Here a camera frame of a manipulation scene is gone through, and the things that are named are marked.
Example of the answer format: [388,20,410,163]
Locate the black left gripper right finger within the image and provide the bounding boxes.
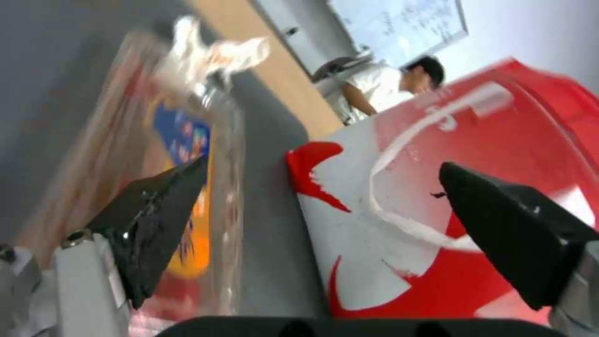
[437,161,599,337]

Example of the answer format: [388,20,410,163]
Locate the clear plastic snack wrapper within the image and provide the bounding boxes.
[14,31,249,318]

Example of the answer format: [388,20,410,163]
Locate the crumpled white paper trash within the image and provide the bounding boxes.
[156,15,272,97]

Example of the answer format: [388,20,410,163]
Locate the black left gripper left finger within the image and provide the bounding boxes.
[0,154,209,337]

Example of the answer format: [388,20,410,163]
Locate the red and white takeout bag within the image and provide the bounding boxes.
[285,58,599,319]

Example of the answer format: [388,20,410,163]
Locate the whiteboard with writing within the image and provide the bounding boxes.
[252,0,470,81]

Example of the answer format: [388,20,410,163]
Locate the grey office chair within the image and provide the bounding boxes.
[312,51,375,103]

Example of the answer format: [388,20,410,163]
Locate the person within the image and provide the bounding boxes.
[340,56,446,124]

